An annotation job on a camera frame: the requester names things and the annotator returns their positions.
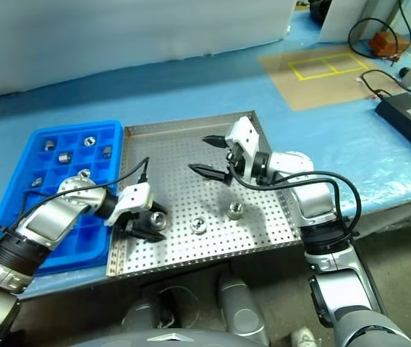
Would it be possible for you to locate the brown block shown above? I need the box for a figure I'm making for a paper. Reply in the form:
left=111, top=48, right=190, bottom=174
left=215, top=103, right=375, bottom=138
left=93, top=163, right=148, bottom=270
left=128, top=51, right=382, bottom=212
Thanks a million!
left=368, top=31, right=411, bottom=57

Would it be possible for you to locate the perforated steel tray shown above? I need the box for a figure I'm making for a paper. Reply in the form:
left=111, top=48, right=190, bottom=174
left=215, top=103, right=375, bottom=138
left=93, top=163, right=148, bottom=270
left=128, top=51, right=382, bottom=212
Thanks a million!
left=106, top=110, right=302, bottom=278

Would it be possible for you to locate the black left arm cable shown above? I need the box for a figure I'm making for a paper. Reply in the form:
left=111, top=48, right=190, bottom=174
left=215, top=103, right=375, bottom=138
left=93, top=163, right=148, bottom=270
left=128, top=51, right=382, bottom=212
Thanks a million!
left=0, top=157, right=151, bottom=267

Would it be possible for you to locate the small grey rounded cylinder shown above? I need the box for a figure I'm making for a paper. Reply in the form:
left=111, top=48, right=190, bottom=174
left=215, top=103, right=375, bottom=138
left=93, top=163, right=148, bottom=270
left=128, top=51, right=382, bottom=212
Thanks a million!
left=121, top=301, right=164, bottom=334

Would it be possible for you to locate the blue compartment tray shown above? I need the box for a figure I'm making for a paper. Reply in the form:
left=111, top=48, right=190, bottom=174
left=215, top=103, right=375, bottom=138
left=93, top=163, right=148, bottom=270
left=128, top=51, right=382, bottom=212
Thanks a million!
left=0, top=119, right=125, bottom=278

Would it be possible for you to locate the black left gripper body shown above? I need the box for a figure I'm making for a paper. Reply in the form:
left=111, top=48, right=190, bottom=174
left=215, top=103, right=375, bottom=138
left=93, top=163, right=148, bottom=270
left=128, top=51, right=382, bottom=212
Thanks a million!
left=118, top=205, right=156, bottom=236

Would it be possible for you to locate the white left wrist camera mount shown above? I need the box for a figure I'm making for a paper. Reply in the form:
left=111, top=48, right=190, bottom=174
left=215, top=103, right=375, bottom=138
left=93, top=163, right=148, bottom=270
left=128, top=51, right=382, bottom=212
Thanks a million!
left=106, top=183, right=155, bottom=228

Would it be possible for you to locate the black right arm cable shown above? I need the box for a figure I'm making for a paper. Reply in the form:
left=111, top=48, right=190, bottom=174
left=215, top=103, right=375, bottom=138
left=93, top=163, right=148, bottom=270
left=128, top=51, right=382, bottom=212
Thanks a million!
left=229, top=164, right=363, bottom=239

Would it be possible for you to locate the black looped cable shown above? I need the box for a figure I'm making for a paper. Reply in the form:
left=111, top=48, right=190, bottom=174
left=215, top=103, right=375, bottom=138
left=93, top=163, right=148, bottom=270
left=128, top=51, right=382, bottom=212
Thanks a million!
left=347, top=0, right=411, bottom=63

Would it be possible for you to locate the large white foam board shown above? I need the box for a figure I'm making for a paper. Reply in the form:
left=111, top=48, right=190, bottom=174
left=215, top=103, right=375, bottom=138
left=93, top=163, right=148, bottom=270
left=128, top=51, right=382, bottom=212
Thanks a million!
left=0, top=0, right=297, bottom=103

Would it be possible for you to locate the grey robot torso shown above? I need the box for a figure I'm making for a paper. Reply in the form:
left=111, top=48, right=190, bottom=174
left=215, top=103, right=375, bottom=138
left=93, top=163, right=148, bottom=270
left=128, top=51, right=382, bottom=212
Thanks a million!
left=81, top=326, right=254, bottom=347

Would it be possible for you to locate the black power supply cable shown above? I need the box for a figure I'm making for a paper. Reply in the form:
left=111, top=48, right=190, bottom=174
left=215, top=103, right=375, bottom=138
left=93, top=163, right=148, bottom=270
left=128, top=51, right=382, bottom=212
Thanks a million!
left=360, top=69, right=411, bottom=104

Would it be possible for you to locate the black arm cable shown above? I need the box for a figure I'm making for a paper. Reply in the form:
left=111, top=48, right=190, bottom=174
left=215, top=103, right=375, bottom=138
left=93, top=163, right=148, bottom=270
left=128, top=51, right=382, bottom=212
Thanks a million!
left=229, top=164, right=363, bottom=239
left=0, top=157, right=151, bottom=267

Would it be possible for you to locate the small white board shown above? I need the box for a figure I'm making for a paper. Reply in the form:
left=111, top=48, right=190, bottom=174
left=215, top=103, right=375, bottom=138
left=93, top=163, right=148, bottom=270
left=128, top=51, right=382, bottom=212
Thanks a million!
left=318, top=0, right=402, bottom=44

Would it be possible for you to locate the large grey rounded cylinder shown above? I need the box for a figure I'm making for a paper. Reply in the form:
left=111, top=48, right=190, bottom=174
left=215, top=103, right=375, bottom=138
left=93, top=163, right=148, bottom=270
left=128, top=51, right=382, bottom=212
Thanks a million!
left=216, top=273, right=270, bottom=346

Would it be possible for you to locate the white shoe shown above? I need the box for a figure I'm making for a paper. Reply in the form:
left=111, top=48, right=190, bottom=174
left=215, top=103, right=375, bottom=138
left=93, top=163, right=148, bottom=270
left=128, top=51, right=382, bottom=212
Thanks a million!
left=291, top=326, right=319, bottom=347

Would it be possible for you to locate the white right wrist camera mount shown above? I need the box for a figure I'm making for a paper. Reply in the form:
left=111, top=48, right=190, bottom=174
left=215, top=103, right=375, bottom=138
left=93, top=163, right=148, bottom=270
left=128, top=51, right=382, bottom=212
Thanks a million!
left=224, top=116, right=261, bottom=180

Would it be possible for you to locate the black device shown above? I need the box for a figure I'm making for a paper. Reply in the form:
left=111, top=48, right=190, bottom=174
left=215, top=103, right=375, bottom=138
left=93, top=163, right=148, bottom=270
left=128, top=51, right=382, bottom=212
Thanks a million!
left=307, top=0, right=337, bottom=26

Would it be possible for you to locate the brown cardboard sheet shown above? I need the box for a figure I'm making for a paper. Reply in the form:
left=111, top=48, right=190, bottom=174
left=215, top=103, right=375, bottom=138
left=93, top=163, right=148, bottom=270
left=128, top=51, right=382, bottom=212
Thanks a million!
left=258, top=45, right=406, bottom=112

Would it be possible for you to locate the black power supply box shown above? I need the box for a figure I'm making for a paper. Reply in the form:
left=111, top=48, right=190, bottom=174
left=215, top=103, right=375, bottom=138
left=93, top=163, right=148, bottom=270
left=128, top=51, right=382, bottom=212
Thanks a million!
left=374, top=92, right=411, bottom=158

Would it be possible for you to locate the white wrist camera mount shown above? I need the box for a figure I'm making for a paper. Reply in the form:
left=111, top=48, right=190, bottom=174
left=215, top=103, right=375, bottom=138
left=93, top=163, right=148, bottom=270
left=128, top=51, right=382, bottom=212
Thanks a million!
left=106, top=183, right=155, bottom=228
left=224, top=116, right=261, bottom=180

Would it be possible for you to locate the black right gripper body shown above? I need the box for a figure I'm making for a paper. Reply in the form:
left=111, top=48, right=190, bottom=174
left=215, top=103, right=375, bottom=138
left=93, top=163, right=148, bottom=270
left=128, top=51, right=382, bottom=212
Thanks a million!
left=222, top=142, right=250, bottom=186

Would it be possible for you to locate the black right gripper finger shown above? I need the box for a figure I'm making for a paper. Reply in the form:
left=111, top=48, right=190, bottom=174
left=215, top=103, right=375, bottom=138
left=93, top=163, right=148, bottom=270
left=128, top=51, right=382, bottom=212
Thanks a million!
left=187, top=163, right=229, bottom=184
left=202, top=134, right=229, bottom=150

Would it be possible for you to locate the blue plastic table cover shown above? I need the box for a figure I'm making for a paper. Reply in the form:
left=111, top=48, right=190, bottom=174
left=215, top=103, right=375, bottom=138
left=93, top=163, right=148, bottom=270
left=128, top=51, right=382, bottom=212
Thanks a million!
left=0, top=7, right=411, bottom=301

